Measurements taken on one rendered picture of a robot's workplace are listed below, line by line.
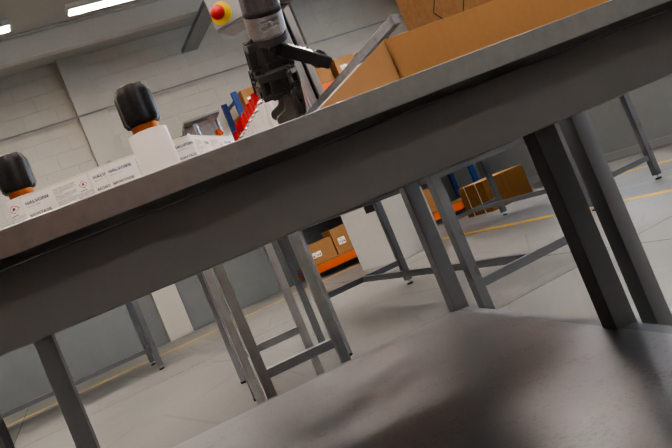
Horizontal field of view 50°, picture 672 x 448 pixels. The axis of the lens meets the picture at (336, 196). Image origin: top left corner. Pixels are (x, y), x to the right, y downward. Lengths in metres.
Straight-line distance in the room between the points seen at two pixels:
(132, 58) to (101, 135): 1.12
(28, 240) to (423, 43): 0.35
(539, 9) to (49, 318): 0.48
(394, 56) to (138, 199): 0.24
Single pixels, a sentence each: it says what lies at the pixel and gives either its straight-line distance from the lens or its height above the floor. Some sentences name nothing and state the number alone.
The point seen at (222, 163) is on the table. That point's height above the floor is 0.82.
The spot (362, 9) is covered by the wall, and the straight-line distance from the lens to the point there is 10.86.
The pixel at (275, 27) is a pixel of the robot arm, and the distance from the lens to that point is 1.39.
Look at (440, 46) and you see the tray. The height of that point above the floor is 0.85.
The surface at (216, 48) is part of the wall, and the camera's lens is 9.96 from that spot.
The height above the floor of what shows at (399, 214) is 0.43.
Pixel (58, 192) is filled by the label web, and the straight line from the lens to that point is 1.86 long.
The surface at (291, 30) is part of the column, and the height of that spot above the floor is 1.21.
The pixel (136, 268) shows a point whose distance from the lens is 0.57.
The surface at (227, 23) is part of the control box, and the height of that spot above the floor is 1.29.
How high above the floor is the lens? 0.76
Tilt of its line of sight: 1 degrees up
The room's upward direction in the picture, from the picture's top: 23 degrees counter-clockwise
